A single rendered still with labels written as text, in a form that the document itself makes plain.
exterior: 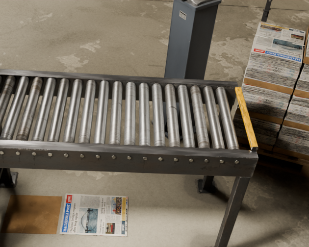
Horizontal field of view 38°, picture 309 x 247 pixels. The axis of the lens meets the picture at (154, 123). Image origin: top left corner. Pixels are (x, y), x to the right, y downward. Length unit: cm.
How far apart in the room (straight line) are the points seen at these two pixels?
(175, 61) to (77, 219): 112
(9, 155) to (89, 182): 96
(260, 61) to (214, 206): 90
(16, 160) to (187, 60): 125
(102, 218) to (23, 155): 86
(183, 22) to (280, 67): 61
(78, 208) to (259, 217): 107
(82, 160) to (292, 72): 132
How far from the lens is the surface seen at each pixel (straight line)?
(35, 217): 266
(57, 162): 191
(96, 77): 225
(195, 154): 188
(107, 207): 266
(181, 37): 269
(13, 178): 286
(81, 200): 270
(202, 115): 208
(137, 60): 384
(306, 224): 286
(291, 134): 288
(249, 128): 204
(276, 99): 273
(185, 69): 275
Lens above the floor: 211
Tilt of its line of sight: 41 degrees down
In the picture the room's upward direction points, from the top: 7 degrees clockwise
